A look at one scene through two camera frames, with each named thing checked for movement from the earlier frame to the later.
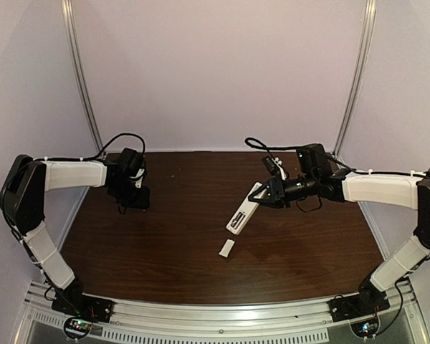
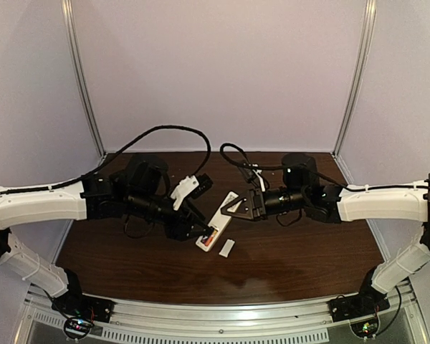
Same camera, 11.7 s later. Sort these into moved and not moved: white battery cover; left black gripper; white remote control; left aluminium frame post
Moved: white remote control; left black gripper
Not moved: white battery cover; left aluminium frame post
